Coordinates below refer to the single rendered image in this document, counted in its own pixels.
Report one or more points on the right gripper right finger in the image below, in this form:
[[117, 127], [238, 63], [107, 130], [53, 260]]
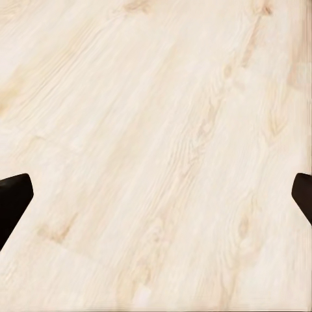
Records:
[[302, 193]]

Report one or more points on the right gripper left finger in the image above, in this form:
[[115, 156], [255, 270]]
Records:
[[16, 193]]

